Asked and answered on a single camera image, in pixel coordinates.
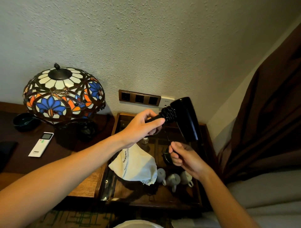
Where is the person's right hand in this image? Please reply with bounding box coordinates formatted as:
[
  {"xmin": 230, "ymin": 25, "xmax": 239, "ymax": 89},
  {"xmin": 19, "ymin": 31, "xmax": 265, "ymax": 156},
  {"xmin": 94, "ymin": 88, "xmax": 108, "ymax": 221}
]
[{"xmin": 168, "ymin": 141, "xmax": 213, "ymax": 181}]

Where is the person's left hand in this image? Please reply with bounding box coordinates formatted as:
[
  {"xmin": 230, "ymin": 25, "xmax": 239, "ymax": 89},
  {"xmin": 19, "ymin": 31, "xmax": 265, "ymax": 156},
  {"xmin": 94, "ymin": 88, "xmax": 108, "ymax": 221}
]
[{"xmin": 119, "ymin": 109, "xmax": 166, "ymax": 149}]

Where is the white drawstring cloth bag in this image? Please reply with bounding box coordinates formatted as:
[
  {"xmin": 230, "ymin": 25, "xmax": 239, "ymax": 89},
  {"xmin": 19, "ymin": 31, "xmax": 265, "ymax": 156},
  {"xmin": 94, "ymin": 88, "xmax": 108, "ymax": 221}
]
[{"xmin": 108, "ymin": 143, "xmax": 158, "ymax": 186}]

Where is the black hair dryer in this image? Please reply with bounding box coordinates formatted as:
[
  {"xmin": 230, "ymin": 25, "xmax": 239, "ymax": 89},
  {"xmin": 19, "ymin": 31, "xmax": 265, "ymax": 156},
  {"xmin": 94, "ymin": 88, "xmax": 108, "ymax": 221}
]
[{"xmin": 145, "ymin": 96, "xmax": 203, "ymax": 143}]

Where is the person's left forearm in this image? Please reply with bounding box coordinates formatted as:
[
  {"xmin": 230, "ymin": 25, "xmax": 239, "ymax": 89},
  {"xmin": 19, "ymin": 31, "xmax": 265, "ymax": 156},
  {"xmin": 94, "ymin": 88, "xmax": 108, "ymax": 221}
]
[{"xmin": 0, "ymin": 134, "xmax": 129, "ymax": 228}]

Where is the person's white shirt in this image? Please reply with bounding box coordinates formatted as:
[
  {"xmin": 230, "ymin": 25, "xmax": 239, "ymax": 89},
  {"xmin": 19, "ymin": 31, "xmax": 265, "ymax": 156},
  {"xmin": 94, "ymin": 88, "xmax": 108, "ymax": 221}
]
[{"xmin": 113, "ymin": 220, "xmax": 165, "ymax": 228}]

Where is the white ceramic cup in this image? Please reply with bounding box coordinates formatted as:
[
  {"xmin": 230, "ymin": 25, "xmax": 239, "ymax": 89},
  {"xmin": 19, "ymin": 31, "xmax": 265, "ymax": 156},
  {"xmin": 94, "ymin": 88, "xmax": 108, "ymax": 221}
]
[
  {"xmin": 180, "ymin": 171, "xmax": 194, "ymax": 188},
  {"xmin": 156, "ymin": 168, "xmax": 167, "ymax": 186},
  {"xmin": 166, "ymin": 173, "xmax": 181, "ymax": 193}
]

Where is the dark green electric kettle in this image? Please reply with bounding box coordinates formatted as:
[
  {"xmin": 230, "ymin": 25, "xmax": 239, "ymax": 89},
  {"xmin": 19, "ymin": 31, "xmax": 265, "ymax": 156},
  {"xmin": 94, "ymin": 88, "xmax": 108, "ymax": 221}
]
[{"xmin": 162, "ymin": 147, "xmax": 174, "ymax": 165}]

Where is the wooden glass-top cabinet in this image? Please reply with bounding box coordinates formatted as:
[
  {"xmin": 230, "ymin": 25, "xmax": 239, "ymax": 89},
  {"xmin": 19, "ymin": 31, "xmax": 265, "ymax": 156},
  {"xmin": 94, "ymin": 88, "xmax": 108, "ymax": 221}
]
[{"xmin": 98, "ymin": 112, "xmax": 218, "ymax": 210}]

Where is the wooden desk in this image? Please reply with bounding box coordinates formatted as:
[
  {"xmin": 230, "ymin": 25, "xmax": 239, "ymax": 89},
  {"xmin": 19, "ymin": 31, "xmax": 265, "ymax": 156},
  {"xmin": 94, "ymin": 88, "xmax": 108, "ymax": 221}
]
[{"xmin": 0, "ymin": 101, "xmax": 116, "ymax": 198}]

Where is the dark brown desk mat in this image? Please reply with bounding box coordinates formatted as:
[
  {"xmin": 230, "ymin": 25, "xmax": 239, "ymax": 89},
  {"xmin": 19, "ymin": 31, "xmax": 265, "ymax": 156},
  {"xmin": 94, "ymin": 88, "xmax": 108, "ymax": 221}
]
[{"xmin": 0, "ymin": 110, "xmax": 116, "ymax": 174}]

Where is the stained glass table lamp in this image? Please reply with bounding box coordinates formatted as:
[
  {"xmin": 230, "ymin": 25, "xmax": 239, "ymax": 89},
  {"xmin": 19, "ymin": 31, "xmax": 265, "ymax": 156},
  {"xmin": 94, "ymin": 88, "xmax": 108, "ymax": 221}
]
[{"xmin": 23, "ymin": 63, "xmax": 106, "ymax": 141}]

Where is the brown curtain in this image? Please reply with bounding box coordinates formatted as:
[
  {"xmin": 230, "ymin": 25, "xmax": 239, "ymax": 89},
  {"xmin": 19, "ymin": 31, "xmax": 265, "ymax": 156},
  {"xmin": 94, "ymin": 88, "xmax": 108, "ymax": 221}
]
[{"xmin": 217, "ymin": 23, "xmax": 301, "ymax": 185}]

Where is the white remote control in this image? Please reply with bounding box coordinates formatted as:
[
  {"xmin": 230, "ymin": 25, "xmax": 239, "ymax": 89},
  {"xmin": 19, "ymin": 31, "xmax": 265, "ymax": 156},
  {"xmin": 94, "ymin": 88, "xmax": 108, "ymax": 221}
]
[{"xmin": 28, "ymin": 132, "xmax": 55, "ymax": 158}]

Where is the black ashtray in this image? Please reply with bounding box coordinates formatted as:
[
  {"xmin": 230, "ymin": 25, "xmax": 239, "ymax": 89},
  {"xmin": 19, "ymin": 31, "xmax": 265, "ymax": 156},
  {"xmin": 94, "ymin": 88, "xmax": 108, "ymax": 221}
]
[{"xmin": 13, "ymin": 112, "xmax": 42, "ymax": 132}]

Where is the black phone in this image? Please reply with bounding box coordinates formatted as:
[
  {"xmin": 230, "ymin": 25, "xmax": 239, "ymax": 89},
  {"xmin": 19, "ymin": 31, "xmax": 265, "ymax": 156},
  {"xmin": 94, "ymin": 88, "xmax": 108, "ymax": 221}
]
[{"xmin": 0, "ymin": 141, "xmax": 19, "ymax": 173}]

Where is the brown triple wall socket panel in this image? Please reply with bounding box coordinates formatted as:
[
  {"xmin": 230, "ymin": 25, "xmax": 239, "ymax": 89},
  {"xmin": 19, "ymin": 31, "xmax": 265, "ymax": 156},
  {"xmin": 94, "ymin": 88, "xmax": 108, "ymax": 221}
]
[{"xmin": 118, "ymin": 89, "xmax": 162, "ymax": 106}]

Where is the white wall socket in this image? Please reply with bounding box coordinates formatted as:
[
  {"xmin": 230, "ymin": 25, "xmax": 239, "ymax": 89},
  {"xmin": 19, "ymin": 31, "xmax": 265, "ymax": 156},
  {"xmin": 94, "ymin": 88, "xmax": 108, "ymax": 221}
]
[{"xmin": 159, "ymin": 96, "xmax": 175, "ymax": 108}]

